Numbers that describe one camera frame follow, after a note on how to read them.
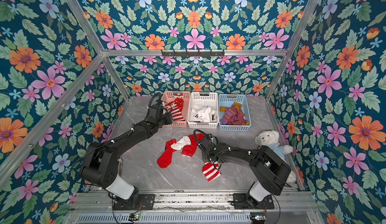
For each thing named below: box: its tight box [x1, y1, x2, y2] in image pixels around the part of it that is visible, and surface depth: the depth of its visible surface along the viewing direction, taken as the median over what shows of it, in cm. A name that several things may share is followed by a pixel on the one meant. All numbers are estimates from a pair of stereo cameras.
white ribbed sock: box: [170, 135, 191, 151], surface depth 93 cm
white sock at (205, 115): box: [191, 106, 218, 123], surface depth 104 cm
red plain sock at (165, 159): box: [156, 138, 177, 169], surface depth 91 cm
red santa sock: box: [173, 93, 184, 110], surface depth 117 cm
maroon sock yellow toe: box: [219, 101, 250, 126], surface depth 105 cm
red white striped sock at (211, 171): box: [202, 161, 222, 183], surface depth 84 cm
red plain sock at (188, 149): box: [180, 133, 206, 158], surface depth 93 cm
